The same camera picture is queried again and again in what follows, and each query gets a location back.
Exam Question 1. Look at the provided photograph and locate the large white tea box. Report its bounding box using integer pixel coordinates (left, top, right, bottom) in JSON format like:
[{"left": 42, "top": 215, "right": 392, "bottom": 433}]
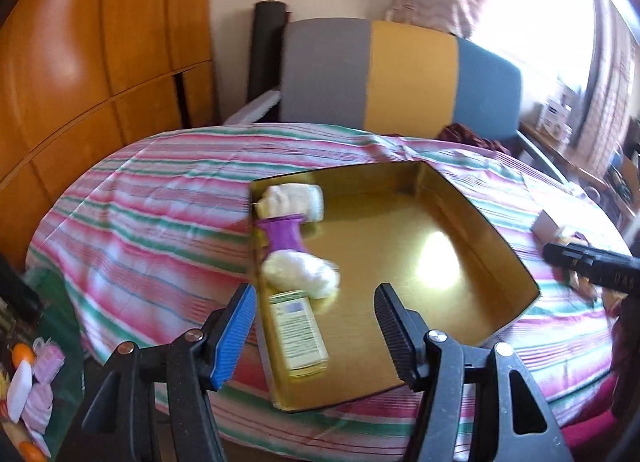
[{"left": 530, "top": 210, "right": 564, "bottom": 243}]

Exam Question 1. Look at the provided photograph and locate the small green medicine box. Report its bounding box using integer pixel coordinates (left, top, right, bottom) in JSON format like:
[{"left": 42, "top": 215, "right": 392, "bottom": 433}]
[{"left": 269, "top": 291, "right": 329, "bottom": 378}]

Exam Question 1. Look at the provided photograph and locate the grey yellow blue armchair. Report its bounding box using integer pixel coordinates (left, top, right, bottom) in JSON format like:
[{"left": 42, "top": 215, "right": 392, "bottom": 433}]
[{"left": 226, "top": 18, "right": 565, "bottom": 182}]

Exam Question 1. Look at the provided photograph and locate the wooden wardrobe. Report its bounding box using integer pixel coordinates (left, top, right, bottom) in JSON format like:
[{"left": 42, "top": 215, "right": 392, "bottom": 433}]
[{"left": 1, "top": 0, "right": 220, "bottom": 268}]

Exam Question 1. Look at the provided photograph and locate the wooden side table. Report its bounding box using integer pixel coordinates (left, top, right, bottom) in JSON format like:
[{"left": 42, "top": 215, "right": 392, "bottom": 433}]
[{"left": 518, "top": 121, "right": 637, "bottom": 225}]

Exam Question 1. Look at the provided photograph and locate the large white plastic-wrapped bun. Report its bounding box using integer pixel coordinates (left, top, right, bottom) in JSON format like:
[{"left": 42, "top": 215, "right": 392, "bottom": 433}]
[{"left": 262, "top": 250, "right": 341, "bottom": 300}]

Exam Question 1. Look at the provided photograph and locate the striped bed sheet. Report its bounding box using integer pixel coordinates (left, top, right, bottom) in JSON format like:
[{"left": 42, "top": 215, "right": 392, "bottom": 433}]
[{"left": 26, "top": 124, "right": 627, "bottom": 447}]

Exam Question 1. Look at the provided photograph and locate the maroon cloth on chair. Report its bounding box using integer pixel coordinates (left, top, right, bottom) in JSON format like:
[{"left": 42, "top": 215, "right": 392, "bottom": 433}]
[{"left": 436, "top": 123, "right": 511, "bottom": 155}]

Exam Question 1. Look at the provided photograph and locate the black rolled mat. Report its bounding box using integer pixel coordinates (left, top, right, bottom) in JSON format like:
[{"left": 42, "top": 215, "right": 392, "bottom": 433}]
[{"left": 246, "top": 0, "right": 290, "bottom": 102}]

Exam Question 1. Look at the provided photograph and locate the white product box on table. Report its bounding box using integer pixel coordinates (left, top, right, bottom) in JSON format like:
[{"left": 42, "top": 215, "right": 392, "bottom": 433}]
[{"left": 536, "top": 100, "right": 570, "bottom": 141}]

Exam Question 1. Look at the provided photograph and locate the purple snack wrapper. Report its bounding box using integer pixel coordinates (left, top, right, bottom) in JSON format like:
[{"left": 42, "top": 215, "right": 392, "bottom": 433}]
[{"left": 255, "top": 214, "right": 306, "bottom": 255}]

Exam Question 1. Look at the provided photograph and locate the small white ball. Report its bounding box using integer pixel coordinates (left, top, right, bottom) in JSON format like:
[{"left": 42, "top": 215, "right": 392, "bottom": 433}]
[{"left": 254, "top": 183, "right": 324, "bottom": 222}]

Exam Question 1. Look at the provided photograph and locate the gold tin tray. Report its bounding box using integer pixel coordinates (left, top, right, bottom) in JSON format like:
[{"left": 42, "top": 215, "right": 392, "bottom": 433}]
[{"left": 250, "top": 161, "right": 539, "bottom": 412}]

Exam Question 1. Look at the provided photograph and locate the right striped curtain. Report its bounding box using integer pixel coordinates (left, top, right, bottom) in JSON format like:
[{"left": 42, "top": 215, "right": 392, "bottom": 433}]
[{"left": 575, "top": 0, "right": 638, "bottom": 177}]

